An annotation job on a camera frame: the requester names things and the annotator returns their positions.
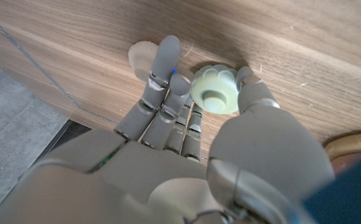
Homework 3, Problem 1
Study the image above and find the black backdrop curtain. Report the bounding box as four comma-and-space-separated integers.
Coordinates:
35, 119, 93, 167

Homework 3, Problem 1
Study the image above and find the small beige toy ring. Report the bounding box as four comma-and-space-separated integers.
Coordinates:
128, 40, 160, 83

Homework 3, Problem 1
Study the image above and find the large orange toy ring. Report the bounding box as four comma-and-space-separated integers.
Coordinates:
322, 129, 361, 162

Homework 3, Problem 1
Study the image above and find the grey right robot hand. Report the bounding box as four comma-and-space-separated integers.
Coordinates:
0, 34, 335, 224

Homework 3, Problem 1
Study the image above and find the sage green toy ring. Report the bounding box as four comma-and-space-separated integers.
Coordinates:
190, 64, 240, 115

